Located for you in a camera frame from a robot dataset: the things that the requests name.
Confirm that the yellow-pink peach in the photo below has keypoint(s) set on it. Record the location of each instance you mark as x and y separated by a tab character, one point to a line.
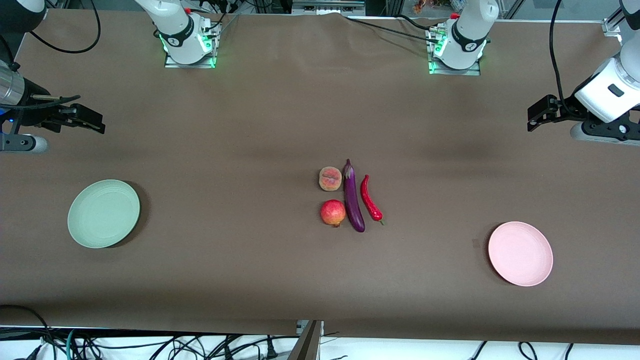
330	179

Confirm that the brown table cover sheet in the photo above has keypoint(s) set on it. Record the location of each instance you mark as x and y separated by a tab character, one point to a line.
250	125

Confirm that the aluminium profile beam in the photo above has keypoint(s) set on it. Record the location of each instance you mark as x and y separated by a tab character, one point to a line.
306	342

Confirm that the colourful background items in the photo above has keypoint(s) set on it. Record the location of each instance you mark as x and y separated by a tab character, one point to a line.
431	5

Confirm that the aluminium corner bracket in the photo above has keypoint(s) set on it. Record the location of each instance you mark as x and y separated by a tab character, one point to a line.
612	27

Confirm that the pink round plate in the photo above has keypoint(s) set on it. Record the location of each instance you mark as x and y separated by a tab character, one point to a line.
520	254

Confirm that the long purple eggplant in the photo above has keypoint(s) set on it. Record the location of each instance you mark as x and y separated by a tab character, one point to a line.
352	200

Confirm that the pale green round plate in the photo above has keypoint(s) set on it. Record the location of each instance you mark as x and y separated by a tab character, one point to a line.
103	214

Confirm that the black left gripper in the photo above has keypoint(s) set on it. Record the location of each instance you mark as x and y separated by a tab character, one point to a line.
567	113

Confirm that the red chili pepper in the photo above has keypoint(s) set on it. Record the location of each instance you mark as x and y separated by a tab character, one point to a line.
369	200

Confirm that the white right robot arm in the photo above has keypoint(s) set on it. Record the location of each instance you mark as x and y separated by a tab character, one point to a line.
172	20

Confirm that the red pomegranate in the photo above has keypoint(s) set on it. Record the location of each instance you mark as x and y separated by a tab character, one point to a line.
333	213

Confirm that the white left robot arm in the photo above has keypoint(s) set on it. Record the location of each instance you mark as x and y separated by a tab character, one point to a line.
470	30

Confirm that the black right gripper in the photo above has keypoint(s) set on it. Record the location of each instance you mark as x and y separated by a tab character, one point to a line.
31	116

